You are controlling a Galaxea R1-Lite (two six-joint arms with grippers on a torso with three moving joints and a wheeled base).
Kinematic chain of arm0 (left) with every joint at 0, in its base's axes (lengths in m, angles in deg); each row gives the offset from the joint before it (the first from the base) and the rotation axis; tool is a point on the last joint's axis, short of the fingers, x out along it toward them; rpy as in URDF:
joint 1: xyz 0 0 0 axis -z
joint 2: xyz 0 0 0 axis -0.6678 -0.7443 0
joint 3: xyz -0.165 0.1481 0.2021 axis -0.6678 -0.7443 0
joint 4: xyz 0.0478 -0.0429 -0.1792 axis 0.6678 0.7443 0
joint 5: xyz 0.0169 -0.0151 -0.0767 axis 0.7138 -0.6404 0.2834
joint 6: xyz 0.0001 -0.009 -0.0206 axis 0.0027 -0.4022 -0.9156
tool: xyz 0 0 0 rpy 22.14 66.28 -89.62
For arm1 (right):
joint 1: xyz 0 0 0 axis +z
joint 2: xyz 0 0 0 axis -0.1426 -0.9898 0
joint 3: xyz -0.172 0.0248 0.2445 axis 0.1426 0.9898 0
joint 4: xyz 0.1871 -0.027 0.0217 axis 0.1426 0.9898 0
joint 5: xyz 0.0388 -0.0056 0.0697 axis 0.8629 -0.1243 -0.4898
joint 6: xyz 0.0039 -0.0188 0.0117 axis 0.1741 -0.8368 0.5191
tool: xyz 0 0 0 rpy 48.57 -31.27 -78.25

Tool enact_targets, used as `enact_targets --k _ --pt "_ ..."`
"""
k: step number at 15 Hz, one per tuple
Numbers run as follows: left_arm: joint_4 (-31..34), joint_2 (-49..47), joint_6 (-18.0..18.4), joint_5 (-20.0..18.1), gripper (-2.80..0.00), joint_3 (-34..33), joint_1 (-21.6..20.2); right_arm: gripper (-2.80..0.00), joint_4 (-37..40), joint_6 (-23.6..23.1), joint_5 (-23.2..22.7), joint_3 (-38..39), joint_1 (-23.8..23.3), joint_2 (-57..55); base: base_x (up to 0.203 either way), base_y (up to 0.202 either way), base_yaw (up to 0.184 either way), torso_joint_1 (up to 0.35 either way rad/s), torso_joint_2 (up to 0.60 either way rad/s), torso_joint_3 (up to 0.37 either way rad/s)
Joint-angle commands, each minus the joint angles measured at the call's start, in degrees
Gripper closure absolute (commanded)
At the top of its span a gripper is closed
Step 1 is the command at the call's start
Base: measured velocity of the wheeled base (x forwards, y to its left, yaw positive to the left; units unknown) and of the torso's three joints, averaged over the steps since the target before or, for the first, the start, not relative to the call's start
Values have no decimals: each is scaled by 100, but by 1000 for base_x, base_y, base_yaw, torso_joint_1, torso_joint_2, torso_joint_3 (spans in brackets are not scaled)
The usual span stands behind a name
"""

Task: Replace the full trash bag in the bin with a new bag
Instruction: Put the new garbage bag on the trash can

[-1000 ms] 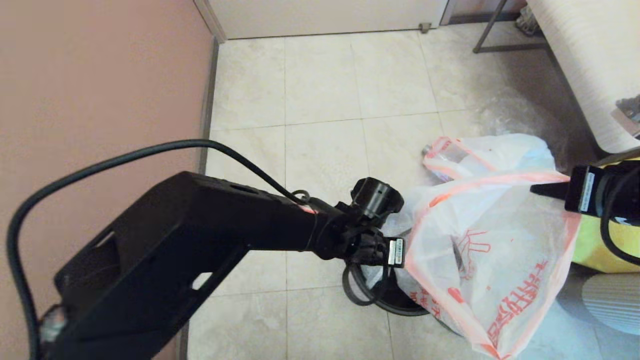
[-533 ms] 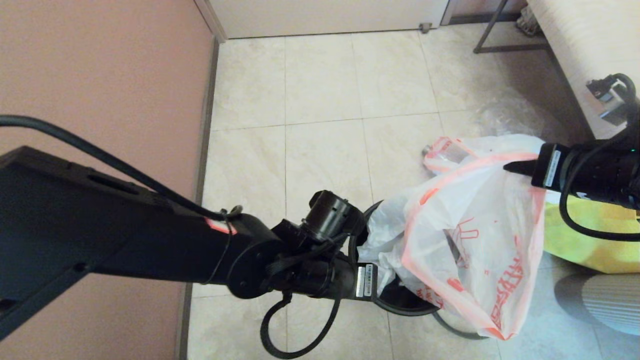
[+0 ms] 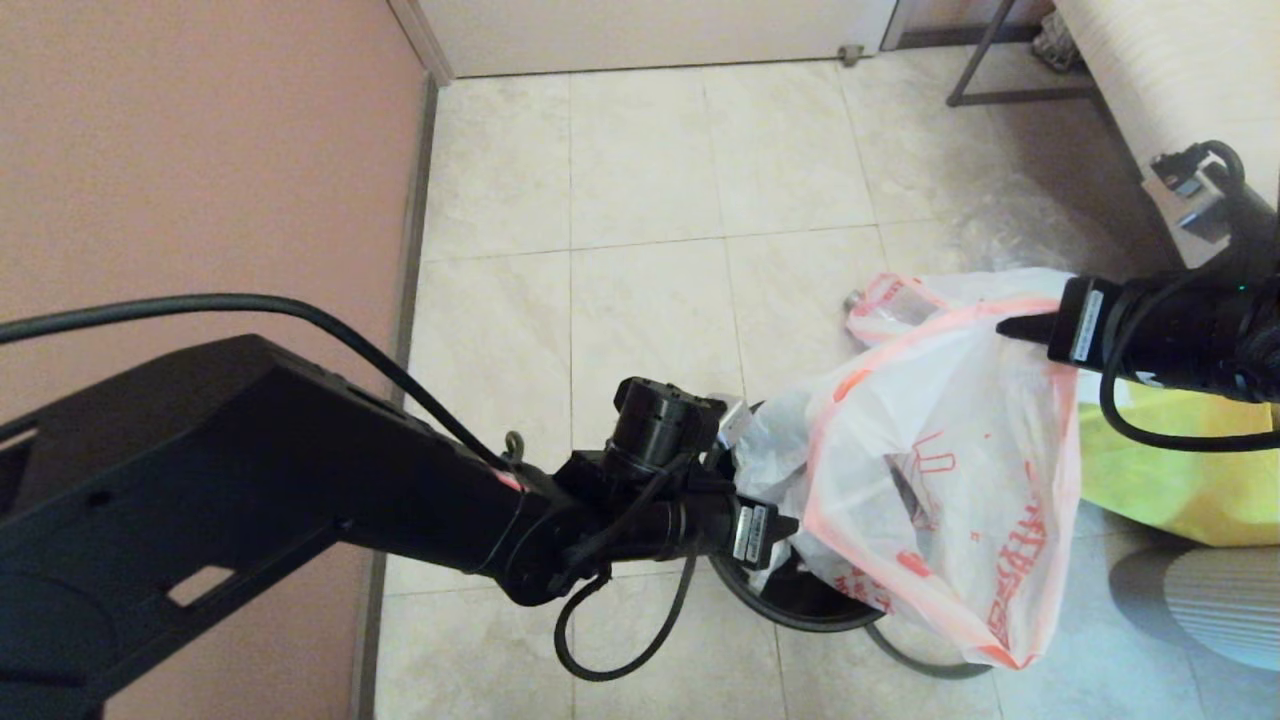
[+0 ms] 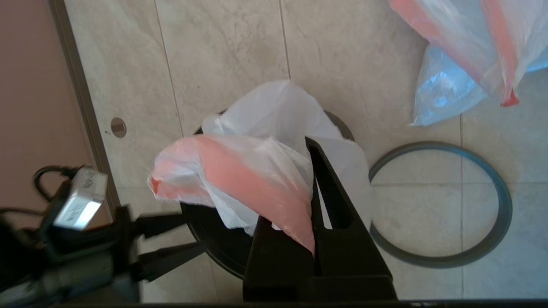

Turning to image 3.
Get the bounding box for white trash bag pink drawstring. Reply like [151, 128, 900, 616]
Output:
[730, 290, 1081, 671]

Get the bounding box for used trash bag red print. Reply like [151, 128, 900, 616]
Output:
[845, 270, 1076, 351]

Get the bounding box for grey bin ring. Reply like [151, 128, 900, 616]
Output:
[865, 618, 993, 681]

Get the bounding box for black round trash bin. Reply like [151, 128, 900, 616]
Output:
[708, 400, 886, 633]

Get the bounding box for clear plastic bag dark contents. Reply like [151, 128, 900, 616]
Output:
[960, 190, 1136, 291]

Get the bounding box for yellow fabric bag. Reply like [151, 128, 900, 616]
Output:
[1080, 380, 1280, 549]

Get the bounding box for cream textured table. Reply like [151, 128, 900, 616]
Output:
[1050, 0, 1280, 271]

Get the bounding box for grey patterned slipper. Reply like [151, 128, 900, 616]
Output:
[1030, 15, 1081, 76]

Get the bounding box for white ribbed cylinder container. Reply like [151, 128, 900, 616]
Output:
[1107, 548, 1280, 673]

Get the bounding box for white door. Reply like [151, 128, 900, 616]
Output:
[415, 0, 901, 83]

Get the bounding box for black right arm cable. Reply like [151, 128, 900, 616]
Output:
[1098, 140, 1280, 453]

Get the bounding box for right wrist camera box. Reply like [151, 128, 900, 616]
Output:
[1150, 150, 1233, 243]

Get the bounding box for grey metal frame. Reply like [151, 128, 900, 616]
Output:
[945, 0, 1101, 111]

